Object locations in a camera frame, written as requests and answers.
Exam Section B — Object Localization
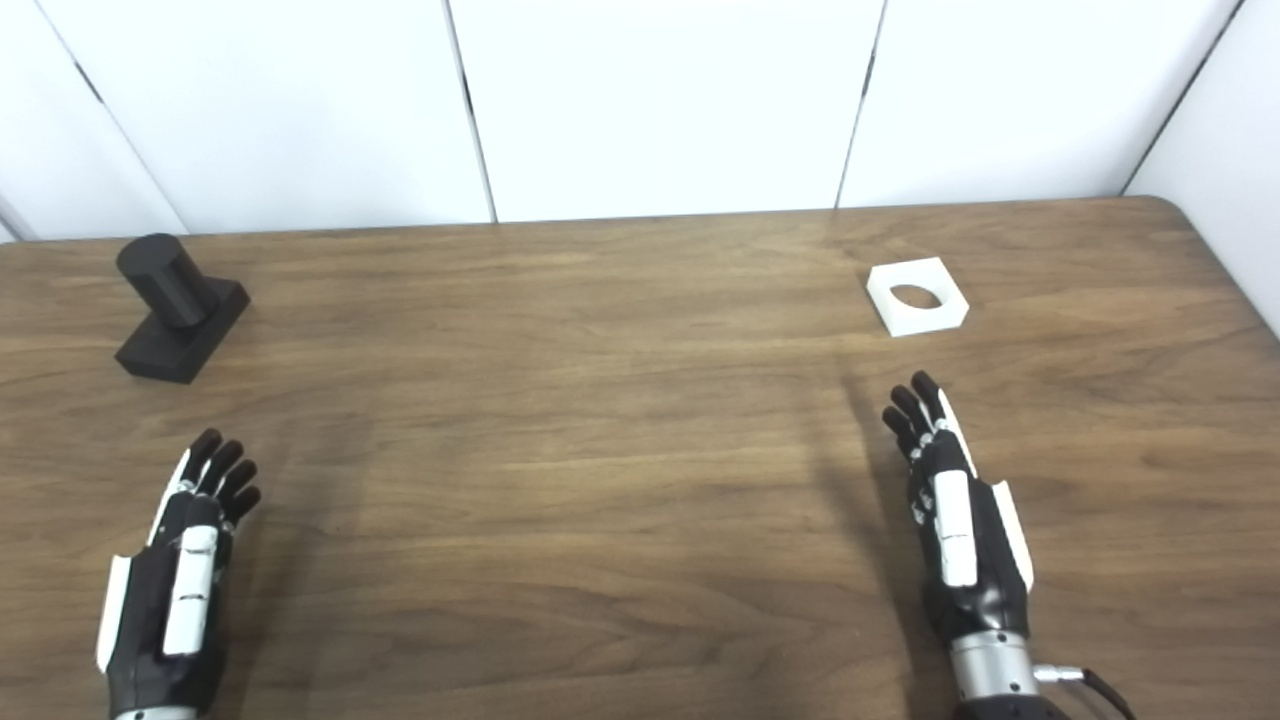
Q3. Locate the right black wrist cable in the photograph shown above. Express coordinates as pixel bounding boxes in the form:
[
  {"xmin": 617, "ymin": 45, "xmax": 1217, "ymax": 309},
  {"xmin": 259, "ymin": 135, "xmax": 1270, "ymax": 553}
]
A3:
[{"xmin": 1033, "ymin": 662, "xmax": 1137, "ymax": 720}]

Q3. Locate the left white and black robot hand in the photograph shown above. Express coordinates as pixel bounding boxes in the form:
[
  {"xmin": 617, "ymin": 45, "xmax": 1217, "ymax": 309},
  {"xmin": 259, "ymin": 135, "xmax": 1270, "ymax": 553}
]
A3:
[{"xmin": 95, "ymin": 428, "xmax": 263, "ymax": 715}]

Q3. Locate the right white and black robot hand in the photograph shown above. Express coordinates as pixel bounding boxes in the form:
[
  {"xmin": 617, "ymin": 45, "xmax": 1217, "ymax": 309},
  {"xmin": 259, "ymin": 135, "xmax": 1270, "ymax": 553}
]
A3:
[{"xmin": 882, "ymin": 370, "xmax": 1036, "ymax": 642}]

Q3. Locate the white square piece with hole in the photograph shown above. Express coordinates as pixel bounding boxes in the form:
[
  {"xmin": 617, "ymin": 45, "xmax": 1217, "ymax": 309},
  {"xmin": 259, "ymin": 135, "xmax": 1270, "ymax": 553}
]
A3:
[{"xmin": 866, "ymin": 257, "xmax": 970, "ymax": 338}]

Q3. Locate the black peg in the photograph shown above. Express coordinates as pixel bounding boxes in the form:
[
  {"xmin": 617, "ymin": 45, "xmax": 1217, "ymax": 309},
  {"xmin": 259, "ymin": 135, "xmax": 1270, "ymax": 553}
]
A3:
[{"xmin": 114, "ymin": 233, "xmax": 251, "ymax": 385}]

